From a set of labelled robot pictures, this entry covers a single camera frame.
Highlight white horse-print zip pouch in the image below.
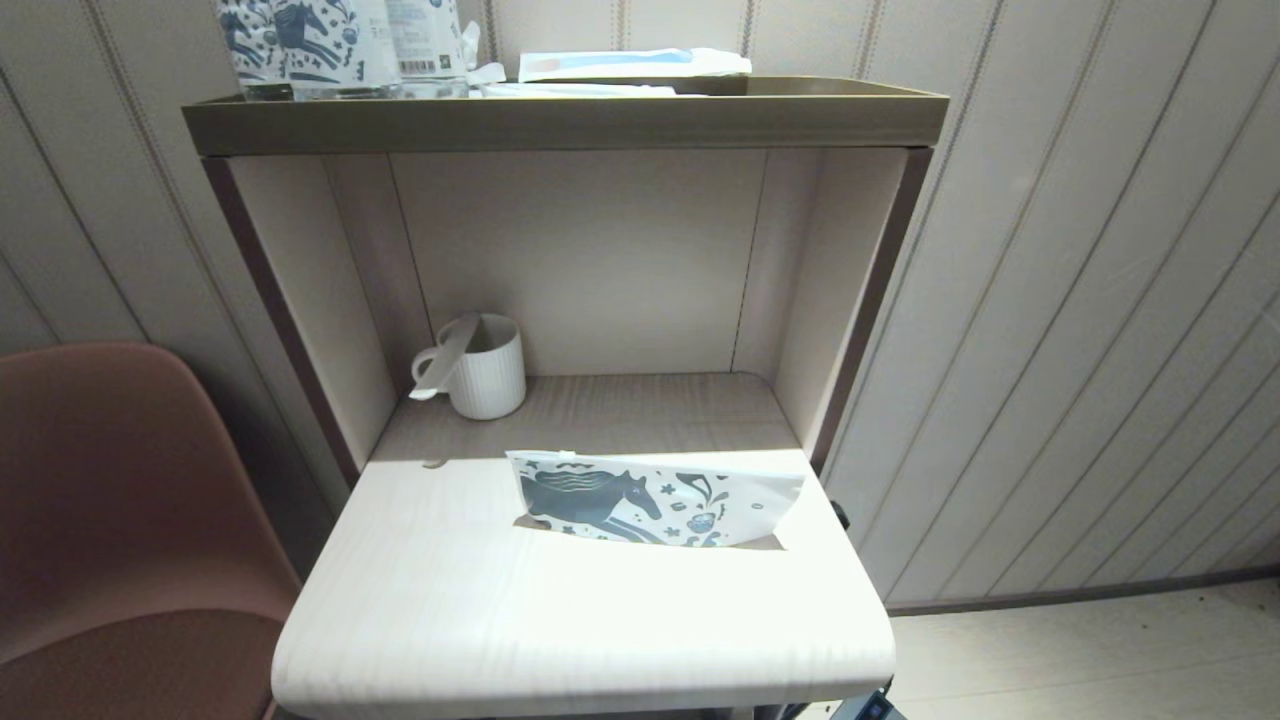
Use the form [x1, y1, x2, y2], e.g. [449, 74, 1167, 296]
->
[505, 449, 807, 550]

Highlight white ribbed mug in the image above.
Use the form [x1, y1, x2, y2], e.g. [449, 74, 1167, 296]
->
[411, 313, 528, 421]

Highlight white wrapped packet in mug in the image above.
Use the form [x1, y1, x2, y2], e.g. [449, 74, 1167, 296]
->
[408, 312, 484, 402]

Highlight light wood shelf desk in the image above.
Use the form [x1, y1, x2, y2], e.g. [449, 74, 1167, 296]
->
[200, 147, 937, 720]

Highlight blue white toothbrush packet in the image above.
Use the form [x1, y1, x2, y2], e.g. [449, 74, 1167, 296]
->
[517, 46, 753, 84]

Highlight small knotted white packet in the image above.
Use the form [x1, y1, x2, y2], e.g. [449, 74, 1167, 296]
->
[460, 18, 508, 97]

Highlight barcode label water bottle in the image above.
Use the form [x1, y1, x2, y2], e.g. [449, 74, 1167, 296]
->
[385, 0, 471, 99]

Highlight horse-print packages on shelf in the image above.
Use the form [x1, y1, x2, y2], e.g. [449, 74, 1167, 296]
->
[270, 0, 403, 100]

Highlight horse label water bottle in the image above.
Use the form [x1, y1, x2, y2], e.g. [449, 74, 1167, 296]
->
[214, 0, 293, 102]

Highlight brown chair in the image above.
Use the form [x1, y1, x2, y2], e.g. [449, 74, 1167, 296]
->
[0, 342, 303, 720]

